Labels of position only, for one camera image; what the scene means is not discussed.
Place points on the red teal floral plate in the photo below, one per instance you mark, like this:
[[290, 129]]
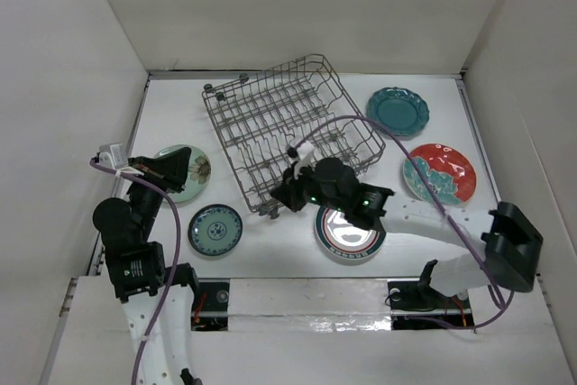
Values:
[[449, 173]]

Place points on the blue patterned small plate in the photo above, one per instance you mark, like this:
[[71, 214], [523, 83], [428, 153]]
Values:
[[215, 230]]

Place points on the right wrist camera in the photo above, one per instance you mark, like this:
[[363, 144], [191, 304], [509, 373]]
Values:
[[301, 154]]

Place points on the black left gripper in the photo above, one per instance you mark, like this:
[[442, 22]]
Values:
[[171, 168]]

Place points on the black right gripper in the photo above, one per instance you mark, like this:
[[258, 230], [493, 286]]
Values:
[[282, 192]]

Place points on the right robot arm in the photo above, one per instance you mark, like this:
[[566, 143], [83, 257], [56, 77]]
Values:
[[502, 246]]

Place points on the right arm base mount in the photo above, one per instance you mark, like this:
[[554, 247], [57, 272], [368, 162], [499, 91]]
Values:
[[414, 305]]

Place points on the light green floral plate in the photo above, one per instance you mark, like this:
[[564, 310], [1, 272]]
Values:
[[199, 172]]

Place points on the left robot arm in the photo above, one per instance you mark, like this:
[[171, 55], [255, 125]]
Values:
[[156, 297]]

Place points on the teal scalloped plate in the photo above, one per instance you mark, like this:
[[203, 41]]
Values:
[[404, 112]]

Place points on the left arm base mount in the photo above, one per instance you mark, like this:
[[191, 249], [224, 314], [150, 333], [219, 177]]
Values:
[[210, 307]]

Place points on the white green rimmed plate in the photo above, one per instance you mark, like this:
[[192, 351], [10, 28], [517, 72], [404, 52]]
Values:
[[344, 242]]

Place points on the grey wire dish rack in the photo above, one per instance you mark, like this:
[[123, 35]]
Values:
[[257, 116]]

